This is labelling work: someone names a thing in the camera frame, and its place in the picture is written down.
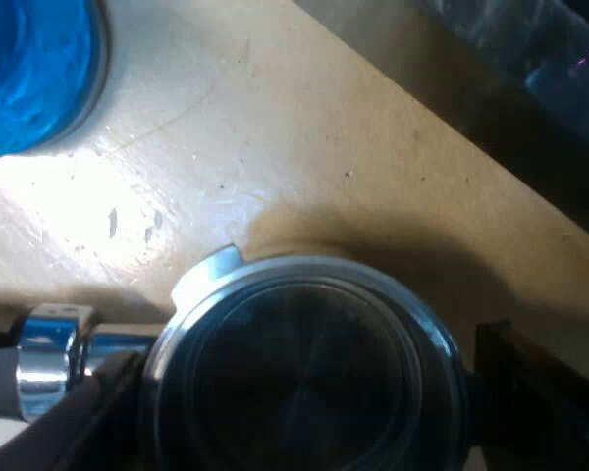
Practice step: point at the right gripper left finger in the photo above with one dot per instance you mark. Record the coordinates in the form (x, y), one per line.
(88, 427)

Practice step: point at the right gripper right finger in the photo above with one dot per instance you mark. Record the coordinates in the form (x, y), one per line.
(540, 412)

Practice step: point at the bright blue tamper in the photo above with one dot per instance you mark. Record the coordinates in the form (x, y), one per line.
(24, 73)

